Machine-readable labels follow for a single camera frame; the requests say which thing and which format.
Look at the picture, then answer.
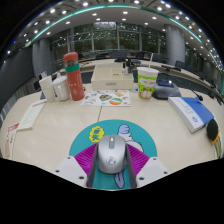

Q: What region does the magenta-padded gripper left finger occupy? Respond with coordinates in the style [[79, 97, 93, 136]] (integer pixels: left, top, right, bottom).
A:
[[53, 143, 100, 189]]

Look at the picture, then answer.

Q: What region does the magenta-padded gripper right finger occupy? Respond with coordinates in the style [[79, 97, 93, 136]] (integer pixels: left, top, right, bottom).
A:
[[124, 143, 170, 189]]

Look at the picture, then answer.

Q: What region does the silver computer mouse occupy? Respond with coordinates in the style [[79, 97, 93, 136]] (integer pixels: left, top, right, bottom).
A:
[[96, 134, 128, 175]]

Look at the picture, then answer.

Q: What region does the round teal cartoon mouse pad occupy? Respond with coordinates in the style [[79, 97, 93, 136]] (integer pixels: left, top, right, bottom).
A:
[[68, 119, 158, 190]]

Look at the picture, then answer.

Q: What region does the colourful sticker sheet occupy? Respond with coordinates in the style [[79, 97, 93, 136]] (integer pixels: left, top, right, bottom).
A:
[[80, 89, 132, 108]]

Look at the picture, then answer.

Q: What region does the cream booklet with red header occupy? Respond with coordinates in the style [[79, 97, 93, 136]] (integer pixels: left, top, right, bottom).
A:
[[16, 98, 48, 132]]

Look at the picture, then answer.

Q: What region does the blue and white book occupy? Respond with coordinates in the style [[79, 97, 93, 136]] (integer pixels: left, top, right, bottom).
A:
[[167, 96, 215, 134]]

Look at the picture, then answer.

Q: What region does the black gooseneck desk microphone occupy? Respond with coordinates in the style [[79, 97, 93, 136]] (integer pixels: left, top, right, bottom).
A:
[[152, 71, 204, 102]]

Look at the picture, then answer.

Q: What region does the white lidded mug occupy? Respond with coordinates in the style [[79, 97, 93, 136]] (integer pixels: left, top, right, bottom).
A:
[[50, 75, 71, 102]]

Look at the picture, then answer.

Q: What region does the green and white paper cup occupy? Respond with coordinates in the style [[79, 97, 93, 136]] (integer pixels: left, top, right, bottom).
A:
[[136, 66, 160, 101]]

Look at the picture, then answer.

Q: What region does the red and white magazine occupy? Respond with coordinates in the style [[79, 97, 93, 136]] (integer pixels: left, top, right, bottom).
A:
[[4, 122, 20, 160]]

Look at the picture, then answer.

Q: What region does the red bottle with green band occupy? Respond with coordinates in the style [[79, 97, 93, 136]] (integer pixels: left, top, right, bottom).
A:
[[63, 51, 86, 102]]

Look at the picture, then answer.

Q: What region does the white cardboard box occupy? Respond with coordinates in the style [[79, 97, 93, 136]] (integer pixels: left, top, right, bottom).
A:
[[90, 63, 135, 91]]

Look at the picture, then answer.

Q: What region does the long curved conference table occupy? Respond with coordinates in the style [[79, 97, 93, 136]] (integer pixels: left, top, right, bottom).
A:
[[53, 57, 224, 101]]

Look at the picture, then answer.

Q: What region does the group of dark office chairs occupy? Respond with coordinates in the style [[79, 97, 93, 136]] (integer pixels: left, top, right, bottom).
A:
[[76, 49, 224, 98]]

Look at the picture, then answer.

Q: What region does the group of ceiling lights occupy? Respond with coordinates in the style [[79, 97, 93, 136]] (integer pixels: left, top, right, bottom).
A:
[[6, 0, 224, 73]]

